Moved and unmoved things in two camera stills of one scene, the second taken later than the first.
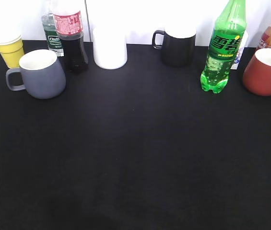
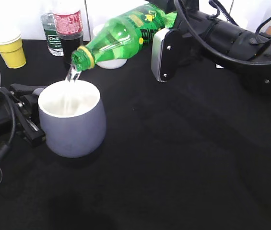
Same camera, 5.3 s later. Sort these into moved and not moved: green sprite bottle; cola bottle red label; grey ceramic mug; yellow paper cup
Moved: green sprite bottle; grey ceramic mug
Not moved: cola bottle red label; yellow paper cup
